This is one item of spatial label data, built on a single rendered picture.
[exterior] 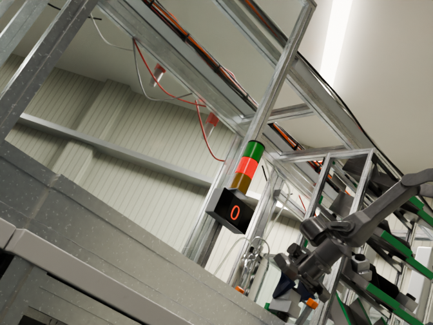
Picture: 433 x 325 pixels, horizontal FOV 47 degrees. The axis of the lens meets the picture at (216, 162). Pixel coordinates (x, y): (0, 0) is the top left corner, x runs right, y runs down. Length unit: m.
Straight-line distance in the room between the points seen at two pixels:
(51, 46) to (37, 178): 0.18
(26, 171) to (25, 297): 0.18
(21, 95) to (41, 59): 0.06
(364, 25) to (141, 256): 3.30
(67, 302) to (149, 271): 0.17
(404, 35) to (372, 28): 0.23
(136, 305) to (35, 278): 0.14
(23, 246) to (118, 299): 0.15
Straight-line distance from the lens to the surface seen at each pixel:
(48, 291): 0.66
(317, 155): 2.63
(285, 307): 1.27
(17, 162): 0.72
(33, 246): 0.63
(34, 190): 0.73
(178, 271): 0.84
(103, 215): 0.76
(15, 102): 0.69
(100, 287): 0.67
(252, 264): 2.27
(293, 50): 1.60
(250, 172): 1.32
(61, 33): 0.73
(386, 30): 3.90
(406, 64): 4.13
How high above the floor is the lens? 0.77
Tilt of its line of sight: 24 degrees up
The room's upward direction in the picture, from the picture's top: 25 degrees clockwise
